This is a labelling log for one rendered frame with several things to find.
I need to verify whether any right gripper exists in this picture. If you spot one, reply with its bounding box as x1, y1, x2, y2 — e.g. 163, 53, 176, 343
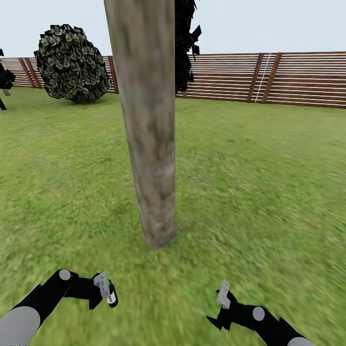
207, 291, 242, 330

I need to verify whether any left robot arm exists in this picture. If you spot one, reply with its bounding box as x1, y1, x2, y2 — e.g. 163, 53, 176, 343
0, 270, 111, 346

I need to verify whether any pesticide atomizer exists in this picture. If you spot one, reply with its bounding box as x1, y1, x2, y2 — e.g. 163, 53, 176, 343
107, 283, 118, 308

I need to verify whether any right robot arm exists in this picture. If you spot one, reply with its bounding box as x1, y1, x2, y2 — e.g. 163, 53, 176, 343
207, 279, 314, 346

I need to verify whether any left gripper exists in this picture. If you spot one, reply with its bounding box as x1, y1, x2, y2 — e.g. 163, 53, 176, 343
77, 276, 102, 309

